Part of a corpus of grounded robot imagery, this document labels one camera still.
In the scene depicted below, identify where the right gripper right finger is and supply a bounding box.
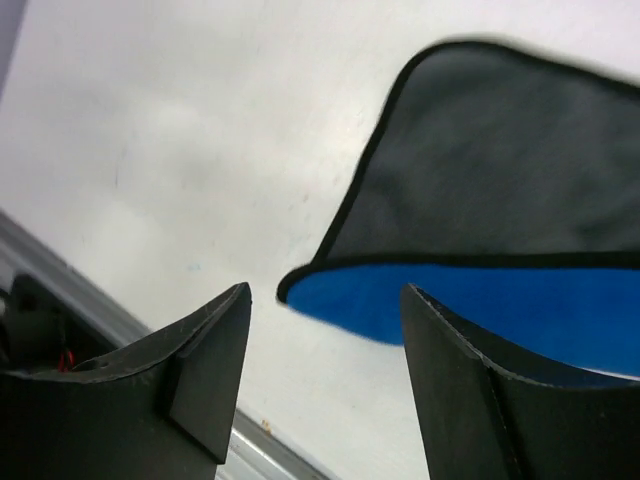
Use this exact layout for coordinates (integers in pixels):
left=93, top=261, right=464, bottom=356
left=400, top=285, right=639, bottom=479

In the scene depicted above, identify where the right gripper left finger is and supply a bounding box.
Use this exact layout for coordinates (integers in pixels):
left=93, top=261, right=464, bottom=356
left=1, top=281, right=252, bottom=479

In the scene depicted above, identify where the blue and grey towel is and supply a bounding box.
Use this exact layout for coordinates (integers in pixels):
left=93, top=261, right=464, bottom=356
left=277, top=40, right=639, bottom=376

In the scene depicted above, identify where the aluminium rail frame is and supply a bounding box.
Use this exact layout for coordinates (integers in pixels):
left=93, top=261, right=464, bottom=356
left=1, top=217, right=322, bottom=479

